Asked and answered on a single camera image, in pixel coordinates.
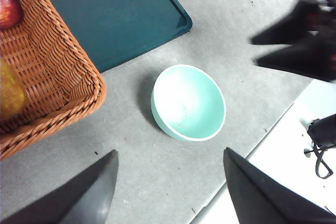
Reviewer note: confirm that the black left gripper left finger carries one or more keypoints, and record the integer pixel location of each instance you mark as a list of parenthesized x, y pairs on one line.
[(65, 197)]

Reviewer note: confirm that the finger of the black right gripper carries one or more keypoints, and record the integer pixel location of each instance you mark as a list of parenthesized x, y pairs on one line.
[(302, 58), (294, 24)]

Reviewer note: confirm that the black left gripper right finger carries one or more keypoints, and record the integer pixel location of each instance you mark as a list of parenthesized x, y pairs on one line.
[(262, 197)]

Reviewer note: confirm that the brown yellow kiwi fruit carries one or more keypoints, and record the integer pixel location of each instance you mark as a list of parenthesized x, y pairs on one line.
[(10, 95)]

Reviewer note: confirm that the teal ribbed bowl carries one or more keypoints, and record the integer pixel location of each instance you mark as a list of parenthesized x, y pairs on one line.
[(189, 103)]

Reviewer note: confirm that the black device beside table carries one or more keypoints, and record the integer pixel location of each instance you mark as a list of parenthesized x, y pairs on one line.
[(323, 132)]

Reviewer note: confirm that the brown wicker basket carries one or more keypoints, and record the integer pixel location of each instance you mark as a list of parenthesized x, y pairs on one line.
[(52, 64)]

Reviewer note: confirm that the dark rectangular tray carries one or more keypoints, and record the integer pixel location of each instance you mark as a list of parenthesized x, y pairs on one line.
[(118, 19)]

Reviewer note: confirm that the dark red round fruit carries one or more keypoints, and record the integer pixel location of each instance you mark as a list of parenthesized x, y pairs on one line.
[(9, 9)]

